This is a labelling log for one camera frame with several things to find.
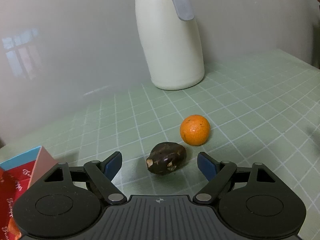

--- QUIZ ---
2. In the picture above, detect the white thermos jug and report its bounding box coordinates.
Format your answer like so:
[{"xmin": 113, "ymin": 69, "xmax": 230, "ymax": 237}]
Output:
[{"xmin": 135, "ymin": 0, "xmax": 204, "ymax": 90}]

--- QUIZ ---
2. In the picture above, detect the small orange near jug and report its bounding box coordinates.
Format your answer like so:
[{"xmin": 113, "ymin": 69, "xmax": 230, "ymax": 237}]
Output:
[{"xmin": 180, "ymin": 115, "xmax": 210, "ymax": 146}]

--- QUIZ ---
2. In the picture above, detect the dark fruit near jug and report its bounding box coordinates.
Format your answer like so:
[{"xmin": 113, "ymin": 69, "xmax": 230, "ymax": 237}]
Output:
[{"xmin": 146, "ymin": 142, "xmax": 187, "ymax": 176}]

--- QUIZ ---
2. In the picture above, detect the colourful cardboard box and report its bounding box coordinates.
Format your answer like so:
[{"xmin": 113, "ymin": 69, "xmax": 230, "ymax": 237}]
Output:
[{"xmin": 1, "ymin": 146, "xmax": 57, "ymax": 239}]

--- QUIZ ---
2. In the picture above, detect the green checked tablecloth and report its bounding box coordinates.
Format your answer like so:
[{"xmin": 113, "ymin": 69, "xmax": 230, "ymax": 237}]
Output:
[{"xmin": 1, "ymin": 50, "xmax": 319, "ymax": 239}]

